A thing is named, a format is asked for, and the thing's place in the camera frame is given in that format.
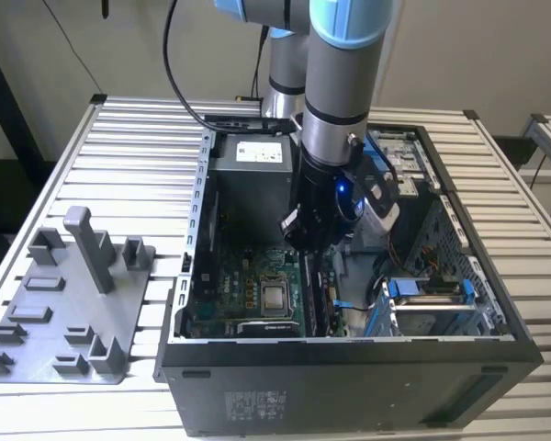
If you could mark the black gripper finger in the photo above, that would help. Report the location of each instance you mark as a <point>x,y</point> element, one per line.
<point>318,271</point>

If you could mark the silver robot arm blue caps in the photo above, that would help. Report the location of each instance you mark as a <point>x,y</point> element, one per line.
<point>335,92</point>

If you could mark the black RAM slot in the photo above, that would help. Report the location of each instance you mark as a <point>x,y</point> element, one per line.
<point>307,317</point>

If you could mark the silver CPU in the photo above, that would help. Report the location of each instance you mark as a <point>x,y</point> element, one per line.
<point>275,298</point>

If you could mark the grey power supply unit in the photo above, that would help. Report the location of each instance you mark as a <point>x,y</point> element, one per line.
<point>248,202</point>

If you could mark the black graphics card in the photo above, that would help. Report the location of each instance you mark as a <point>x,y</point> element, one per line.
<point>266,328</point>

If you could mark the green motherboard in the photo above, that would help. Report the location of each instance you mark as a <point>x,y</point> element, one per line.
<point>239,275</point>

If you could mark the hard disk in blue carrier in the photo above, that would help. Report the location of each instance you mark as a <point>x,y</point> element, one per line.
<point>401,287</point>

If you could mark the blue drive bay latch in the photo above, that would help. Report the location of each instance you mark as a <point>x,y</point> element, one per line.
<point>371,146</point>

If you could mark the grey metal drive cage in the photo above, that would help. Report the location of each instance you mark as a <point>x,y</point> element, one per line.
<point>408,151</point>

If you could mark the black open PC case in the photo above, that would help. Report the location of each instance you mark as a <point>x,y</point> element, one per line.
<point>303,395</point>

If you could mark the black table corner cap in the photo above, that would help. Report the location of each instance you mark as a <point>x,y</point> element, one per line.
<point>471,115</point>
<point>98,98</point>

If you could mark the black box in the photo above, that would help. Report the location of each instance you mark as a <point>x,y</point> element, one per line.
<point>514,151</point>

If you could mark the grey plastic parts rack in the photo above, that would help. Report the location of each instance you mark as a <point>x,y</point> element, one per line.
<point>73,321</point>

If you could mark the black hanging rod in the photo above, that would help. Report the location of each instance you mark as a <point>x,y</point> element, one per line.
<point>104,9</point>

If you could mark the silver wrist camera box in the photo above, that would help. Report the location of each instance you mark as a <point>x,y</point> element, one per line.
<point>381,206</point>

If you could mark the black desk frame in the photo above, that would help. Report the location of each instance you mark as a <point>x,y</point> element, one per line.
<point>9,193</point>

